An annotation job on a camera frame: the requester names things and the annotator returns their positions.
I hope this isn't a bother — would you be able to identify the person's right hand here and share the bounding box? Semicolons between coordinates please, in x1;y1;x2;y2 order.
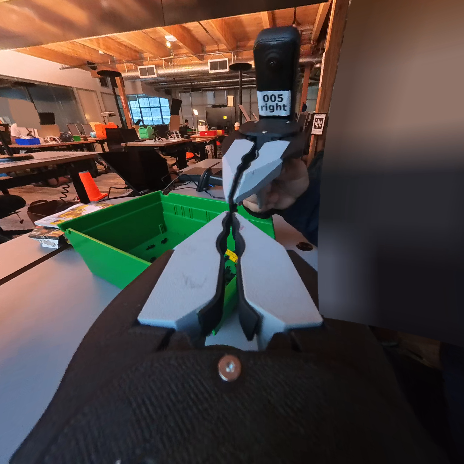
242;157;310;215

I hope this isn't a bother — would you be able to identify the green plastic bin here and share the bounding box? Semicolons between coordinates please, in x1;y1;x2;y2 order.
58;190;276;336

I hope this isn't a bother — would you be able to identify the wooden post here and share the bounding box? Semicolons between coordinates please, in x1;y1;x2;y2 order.
307;0;349;160

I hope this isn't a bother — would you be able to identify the black barcode scanner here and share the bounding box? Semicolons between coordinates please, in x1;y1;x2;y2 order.
196;168;223;193

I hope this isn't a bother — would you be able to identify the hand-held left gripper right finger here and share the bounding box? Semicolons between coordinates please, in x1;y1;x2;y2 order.
232;213;324;351

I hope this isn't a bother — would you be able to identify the silver ceiling duct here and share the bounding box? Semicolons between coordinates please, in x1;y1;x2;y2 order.
120;54;325;82

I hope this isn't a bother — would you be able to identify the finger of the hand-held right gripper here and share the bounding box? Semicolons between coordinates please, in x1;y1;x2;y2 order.
221;139;257;204
232;141;291;204

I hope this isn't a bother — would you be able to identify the gridded window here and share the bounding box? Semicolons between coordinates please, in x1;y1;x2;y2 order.
128;95;171;125

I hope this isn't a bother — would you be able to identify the orange traffic cone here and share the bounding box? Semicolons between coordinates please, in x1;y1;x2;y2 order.
78;170;109;202

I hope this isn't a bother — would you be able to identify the lego instruction booklet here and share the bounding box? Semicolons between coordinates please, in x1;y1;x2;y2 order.
34;203;114;228

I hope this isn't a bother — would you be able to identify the grey top desk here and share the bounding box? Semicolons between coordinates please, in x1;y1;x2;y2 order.
0;150;100;204

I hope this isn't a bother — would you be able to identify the person's right forearm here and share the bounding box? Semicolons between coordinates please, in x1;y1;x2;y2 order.
277;150;323;247

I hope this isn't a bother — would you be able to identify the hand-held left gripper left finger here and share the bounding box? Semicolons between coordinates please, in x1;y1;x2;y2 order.
137;211;231;338

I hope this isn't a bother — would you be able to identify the black floor lamp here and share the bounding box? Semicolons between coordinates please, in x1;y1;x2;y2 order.
97;70;125;128
229;62;253;125

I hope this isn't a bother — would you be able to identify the black bag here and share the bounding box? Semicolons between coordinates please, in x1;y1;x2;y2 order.
27;199;77;218

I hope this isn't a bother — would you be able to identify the wooden desk with black legs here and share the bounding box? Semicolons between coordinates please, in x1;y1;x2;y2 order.
121;136;222;171

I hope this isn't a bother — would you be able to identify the black office chair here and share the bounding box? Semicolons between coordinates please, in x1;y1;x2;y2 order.
0;194;27;222

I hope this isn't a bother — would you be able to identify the long wooden desk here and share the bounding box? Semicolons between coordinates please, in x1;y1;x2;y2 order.
7;137;109;153

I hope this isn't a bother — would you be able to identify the large black monitor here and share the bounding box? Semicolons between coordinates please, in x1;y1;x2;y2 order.
205;106;232;127

